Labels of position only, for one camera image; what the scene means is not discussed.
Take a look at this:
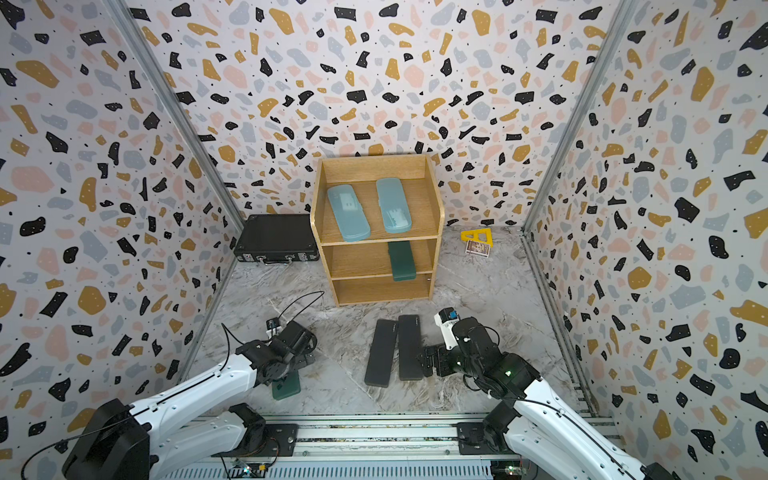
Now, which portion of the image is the dark green pencil case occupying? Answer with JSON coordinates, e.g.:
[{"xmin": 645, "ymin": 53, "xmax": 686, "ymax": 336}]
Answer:
[
  {"xmin": 388, "ymin": 241, "xmax": 417, "ymax": 282},
  {"xmin": 272, "ymin": 371, "xmax": 301, "ymax": 401}
]

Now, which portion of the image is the black pencil case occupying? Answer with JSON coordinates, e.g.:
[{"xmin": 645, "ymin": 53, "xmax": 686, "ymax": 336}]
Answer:
[
  {"xmin": 364, "ymin": 319, "xmax": 398, "ymax": 388},
  {"xmin": 398, "ymin": 315, "xmax": 423, "ymax": 381}
]

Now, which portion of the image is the light blue pencil case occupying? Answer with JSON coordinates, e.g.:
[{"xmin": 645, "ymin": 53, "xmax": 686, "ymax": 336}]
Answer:
[
  {"xmin": 327, "ymin": 184, "xmax": 371, "ymax": 242},
  {"xmin": 376, "ymin": 177, "xmax": 412, "ymax": 234}
]

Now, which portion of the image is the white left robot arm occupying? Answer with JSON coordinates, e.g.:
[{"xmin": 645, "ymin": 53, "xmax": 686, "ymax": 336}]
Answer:
[{"xmin": 62, "ymin": 321, "xmax": 317, "ymax": 479}]

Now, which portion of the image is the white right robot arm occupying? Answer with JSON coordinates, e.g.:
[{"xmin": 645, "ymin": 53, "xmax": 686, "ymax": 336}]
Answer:
[{"xmin": 434, "ymin": 308, "xmax": 673, "ymax": 479}]

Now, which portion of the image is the wooden three-tier shelf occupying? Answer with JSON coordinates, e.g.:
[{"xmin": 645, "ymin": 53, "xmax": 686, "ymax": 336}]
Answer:
[{"xmin": 310, "ymin": 154, "xmax": 445, "ymax": 306}]

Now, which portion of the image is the small photo card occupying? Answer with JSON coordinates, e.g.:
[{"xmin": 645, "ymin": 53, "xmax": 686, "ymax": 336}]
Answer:
[{"xmin": 466, "ymin": 240, "xmax": 491, "ymax": 258}]

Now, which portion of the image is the black briefcase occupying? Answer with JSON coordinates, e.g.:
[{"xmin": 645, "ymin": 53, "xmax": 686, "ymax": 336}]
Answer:
[{"xmin": 234, "ymin": 214, "xmax": 319, "ymax": 264}]

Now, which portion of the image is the yellow triangle ruler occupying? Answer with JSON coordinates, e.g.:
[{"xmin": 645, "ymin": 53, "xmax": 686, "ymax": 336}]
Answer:
[{"xmin": 460, "ymin": 228, "xmax": 494, "ymax": 248}]

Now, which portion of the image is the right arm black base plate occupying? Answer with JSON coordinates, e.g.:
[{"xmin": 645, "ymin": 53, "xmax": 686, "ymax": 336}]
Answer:
[{"xmin": 456, "ymin": 418, "xmax": 541, "ymax": 455}]

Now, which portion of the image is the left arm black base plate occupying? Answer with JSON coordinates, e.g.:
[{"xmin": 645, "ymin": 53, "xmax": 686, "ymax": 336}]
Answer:
[{"xmin": 233, "ymin": 423, "xmax": 299, "ymax": 458}]

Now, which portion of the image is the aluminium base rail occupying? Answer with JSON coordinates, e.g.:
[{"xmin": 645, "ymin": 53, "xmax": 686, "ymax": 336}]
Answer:
[{"xmin": 149, "ymin": 412, "xmax": 637, "ymax": 480}]

